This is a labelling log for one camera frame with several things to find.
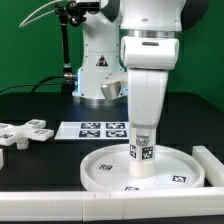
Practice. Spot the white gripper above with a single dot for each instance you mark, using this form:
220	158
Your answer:
146	91

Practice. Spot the white round table top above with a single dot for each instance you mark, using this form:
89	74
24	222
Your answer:
124	168

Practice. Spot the white cross-shaped table base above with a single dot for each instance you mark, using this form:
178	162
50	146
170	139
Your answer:
33	129

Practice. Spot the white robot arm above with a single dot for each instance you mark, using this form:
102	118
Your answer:
102	73

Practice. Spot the white marker sheet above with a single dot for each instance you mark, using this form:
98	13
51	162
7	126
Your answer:
92	130

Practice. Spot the white right fence bar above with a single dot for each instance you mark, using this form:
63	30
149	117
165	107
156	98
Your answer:
214	169

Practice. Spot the white fence bar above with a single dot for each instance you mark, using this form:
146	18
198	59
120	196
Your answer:
95	206
214	169

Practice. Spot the white front fence bar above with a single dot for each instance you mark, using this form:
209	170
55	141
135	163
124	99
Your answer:
95	206

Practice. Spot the white block at left edge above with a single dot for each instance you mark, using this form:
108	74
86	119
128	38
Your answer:
1	159

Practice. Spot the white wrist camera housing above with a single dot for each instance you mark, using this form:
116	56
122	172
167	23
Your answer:
149	53

